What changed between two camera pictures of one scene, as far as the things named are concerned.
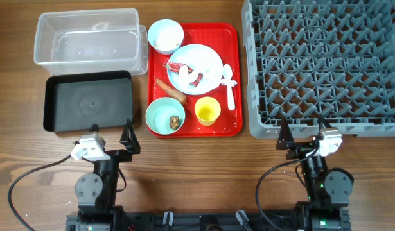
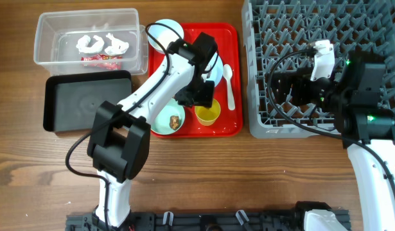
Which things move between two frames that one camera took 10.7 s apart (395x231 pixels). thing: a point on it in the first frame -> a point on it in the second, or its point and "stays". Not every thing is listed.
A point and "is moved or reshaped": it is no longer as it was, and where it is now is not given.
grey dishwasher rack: [342, 59] stays
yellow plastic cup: [207, 110] stays
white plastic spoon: [227, 74] stays
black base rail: [201, 221] stays
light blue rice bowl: [165, 36] stays
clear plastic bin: [91, 40] stays
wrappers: [212, 78] -> [118, 46]
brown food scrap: [174, 122] stays
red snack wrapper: [175, 67] is moved or reshaped
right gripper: [286, 142] -> [300, 79]
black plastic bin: [73, 101] stays
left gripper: [130, 146] -> [205, 100]
